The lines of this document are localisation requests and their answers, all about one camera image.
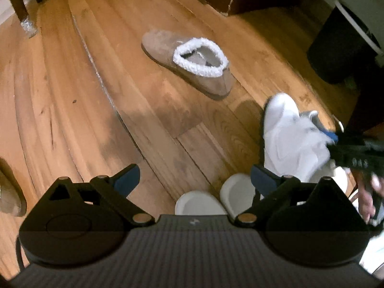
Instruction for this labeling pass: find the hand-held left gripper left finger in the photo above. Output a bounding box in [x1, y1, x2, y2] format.
[48, 163, 155, 227]

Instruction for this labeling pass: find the cream white slide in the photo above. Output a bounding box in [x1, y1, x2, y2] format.
[175, 192, 229, 216]
[220, 173, 265, 214]

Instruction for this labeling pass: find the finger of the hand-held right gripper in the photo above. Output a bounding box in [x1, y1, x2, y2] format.
[321, 130, 339, 144]

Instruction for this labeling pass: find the black bin with white liner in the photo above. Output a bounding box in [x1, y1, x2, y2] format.
[306, 0, 382, 85]

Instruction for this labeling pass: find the person's right hand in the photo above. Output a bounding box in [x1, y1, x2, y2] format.
[356, 172, 384, 224]

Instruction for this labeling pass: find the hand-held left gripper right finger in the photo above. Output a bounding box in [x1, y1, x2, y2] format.
[234, 164, 335, 228]

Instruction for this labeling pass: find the tan fleece-lined slipper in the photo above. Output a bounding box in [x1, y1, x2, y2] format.
[0, 157, 27, 217]
[141, 30, 236, 101]

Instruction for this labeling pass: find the wooden chair leg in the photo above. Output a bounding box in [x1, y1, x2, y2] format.
[2, 0, 42, 39]

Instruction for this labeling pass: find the dark wooden furniture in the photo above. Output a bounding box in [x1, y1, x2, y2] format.
[343, 57, 384, 140]

